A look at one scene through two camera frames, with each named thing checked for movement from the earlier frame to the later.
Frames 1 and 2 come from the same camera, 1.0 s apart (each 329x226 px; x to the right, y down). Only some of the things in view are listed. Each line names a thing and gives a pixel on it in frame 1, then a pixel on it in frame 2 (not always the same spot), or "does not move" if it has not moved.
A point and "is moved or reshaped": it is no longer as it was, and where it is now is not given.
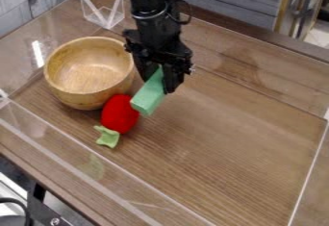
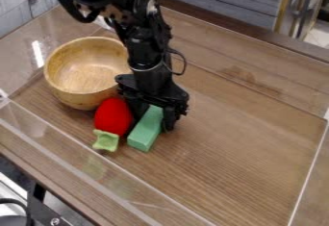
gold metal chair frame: [298, 9] does not move
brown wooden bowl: [87, 68] does not move
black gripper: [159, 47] -> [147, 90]
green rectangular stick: [150, 97] is moved or reshaped
